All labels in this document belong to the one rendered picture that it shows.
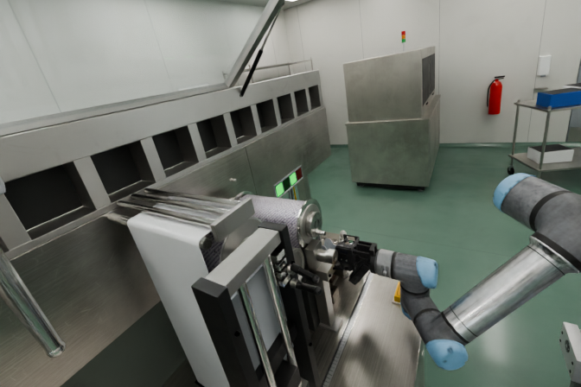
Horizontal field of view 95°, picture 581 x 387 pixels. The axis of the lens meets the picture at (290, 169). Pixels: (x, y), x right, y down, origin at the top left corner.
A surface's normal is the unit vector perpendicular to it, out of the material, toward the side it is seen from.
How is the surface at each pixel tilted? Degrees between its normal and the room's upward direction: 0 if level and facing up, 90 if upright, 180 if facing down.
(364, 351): 0
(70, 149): 90
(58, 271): 90
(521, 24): 90
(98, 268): 90
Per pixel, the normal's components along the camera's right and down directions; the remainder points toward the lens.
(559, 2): -0.51, 0.38
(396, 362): -0.18, -0.92
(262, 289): 0.84, 0.04
